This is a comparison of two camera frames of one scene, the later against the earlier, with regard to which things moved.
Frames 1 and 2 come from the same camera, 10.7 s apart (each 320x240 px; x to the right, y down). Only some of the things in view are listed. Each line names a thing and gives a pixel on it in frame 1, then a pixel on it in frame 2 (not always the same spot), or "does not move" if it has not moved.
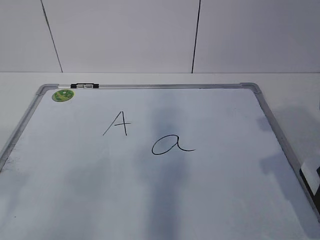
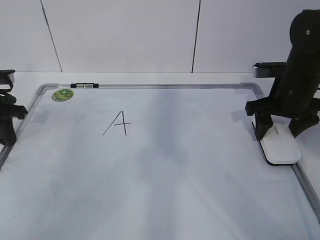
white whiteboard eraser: x=310 y=173 -> x=279 y=145
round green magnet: x=62 y=95 does not move
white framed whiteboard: x=193 y=161 does not move
